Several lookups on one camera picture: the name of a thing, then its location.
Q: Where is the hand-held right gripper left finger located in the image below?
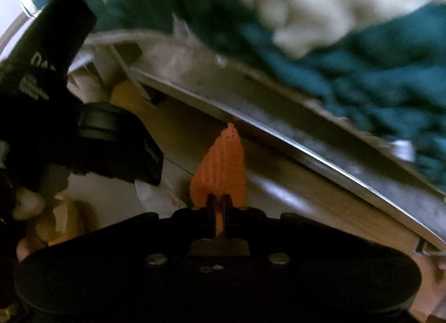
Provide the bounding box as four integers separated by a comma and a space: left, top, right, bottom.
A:
137, 194, 217, 268

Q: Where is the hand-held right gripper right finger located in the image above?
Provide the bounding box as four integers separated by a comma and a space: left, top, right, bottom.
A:
222, 194, 291, 268

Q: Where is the orange foam fruit net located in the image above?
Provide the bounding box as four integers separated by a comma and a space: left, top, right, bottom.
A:
189, 122, 249, 238

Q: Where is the person's left hand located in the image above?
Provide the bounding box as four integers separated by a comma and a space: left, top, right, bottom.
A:
13, 185, 86, 263

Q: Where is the teal cream zigzag quilt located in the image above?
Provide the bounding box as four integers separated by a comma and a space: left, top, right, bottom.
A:
20, 0, 446, 193

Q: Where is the metal frame low table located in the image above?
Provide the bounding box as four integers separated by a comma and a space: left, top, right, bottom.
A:
85, 29, 446, 256

